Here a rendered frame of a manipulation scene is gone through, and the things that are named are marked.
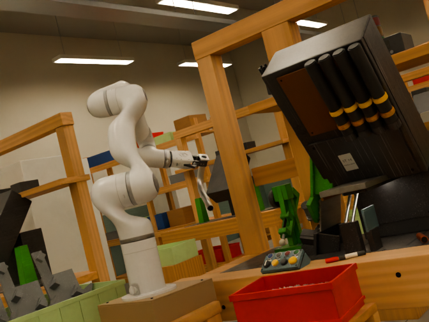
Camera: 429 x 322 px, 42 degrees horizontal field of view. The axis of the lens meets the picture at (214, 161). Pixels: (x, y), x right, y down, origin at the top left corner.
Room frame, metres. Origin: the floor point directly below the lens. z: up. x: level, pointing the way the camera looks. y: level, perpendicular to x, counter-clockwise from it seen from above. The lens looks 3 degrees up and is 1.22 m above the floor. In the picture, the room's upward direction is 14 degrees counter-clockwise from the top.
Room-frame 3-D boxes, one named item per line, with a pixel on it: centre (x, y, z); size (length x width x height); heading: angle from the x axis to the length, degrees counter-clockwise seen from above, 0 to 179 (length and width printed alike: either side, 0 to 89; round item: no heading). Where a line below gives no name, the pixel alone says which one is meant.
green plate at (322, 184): (2.06, -0.38, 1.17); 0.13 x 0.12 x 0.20; 53
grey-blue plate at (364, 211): (1.89, -0.45, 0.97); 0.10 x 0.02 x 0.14; 143
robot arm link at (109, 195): (1.95, 0.35, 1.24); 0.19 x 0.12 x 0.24; 86
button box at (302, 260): (1.94, -0.15, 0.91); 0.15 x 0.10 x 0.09; 53
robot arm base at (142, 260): (1.94, 0.32, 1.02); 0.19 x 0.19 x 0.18
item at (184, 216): (8.34, 0.96, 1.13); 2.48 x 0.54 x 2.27; 52
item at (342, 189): (1.94, -0.48, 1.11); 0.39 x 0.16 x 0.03; 143
